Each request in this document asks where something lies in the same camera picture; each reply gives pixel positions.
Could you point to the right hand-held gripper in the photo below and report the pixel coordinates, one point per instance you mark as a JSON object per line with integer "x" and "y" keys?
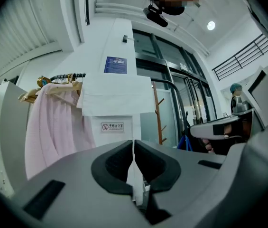
{"x": 266, "y": 98}

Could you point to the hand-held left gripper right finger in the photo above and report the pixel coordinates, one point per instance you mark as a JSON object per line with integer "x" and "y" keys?
{"x": 195, "y": 182}

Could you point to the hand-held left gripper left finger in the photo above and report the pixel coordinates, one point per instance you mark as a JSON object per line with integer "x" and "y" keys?
{"x": 65, "y": 174}

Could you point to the white cloth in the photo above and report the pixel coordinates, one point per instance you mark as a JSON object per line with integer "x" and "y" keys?
{"x": 76, "y": 75}

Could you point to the person's right hand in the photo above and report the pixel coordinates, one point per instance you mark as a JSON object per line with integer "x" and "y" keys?
{"x": 208, "y": 145}

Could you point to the brown wooden coat stand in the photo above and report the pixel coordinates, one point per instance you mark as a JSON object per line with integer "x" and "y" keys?
{"x": 159, "y": 117}

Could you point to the pink garment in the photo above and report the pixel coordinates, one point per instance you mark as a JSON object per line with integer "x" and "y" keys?
{"x": 55, "y": 127}

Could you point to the black railing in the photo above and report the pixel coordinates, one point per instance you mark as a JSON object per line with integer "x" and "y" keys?
{"x": 243, "y": 58}

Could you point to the black framed glass doors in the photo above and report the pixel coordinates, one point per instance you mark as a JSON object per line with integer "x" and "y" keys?
{"x": 171, "y": 56}

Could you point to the row of wooden hangers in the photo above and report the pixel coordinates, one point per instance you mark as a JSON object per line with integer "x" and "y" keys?
{"x": 72, "y": 85}

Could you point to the round ceiling light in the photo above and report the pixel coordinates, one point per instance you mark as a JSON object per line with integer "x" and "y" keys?
{"x": 211, "y": 25}

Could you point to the blue notice poster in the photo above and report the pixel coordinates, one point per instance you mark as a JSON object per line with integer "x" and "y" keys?
{"x": 115, "y": 65}

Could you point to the no-smoking wall sign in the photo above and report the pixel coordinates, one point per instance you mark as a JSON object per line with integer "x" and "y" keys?
{"x": 112, "y": 127}

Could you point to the black head-mounted camera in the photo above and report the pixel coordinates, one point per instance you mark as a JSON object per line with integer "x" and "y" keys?
{"x": 156, "y": 15}

